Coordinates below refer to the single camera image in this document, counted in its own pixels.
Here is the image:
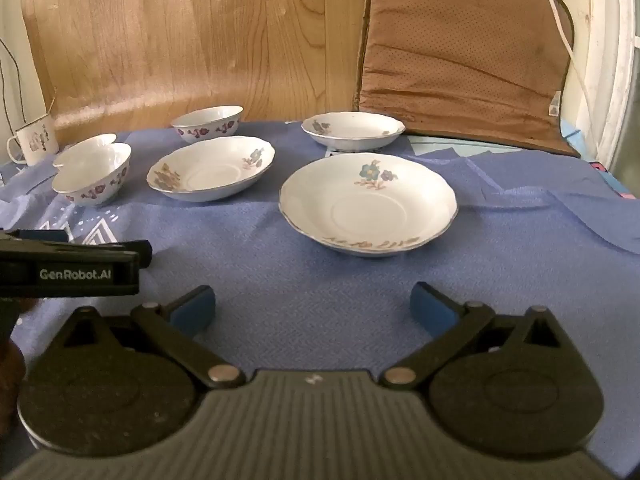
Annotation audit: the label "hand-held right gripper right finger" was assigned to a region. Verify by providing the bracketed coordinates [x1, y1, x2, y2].
[381, 282, 569, 389]

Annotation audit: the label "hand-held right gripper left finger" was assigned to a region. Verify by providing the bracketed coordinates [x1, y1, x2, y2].
[60, 284, 246, 389]

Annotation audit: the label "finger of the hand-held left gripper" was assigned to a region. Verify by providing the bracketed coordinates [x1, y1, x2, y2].
[0, 229, 153, 269]

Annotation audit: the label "white bowl red flowers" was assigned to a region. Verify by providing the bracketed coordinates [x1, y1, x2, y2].
[52, 143, 132, 206]
[170, 105, 245, 144]
[52, 133, 119, 169]

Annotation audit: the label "white floral plate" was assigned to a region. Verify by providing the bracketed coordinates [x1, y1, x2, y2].
[278, 152, 459, 257]
[146, 135, 277, 203]
[301, 111, 406, 153]

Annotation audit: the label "person's left hand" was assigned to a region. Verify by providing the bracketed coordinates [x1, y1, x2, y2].
[0, 342, 27, 434]

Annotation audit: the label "blue printed bedsheet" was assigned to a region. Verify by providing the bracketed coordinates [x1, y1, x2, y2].
[0, 119, 640, 480]

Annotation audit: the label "white enamel mug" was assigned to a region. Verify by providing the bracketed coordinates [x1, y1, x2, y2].
[6, 113, 59, 166]

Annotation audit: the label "wood grain board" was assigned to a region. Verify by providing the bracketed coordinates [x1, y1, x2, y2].
[20, 0, 381, 133]

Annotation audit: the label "brown seat cushion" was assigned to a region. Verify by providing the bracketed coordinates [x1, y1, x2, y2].
[353, 0, 582, 158]

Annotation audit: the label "thin black cable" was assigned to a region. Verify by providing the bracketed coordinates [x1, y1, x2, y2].
[0, 37, 24, 134]

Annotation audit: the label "white power cable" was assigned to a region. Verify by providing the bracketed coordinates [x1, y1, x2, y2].
[529, 0, 602, 128]

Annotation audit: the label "white window frame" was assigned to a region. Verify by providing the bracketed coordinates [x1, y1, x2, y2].
[569, 0, 640, 172]

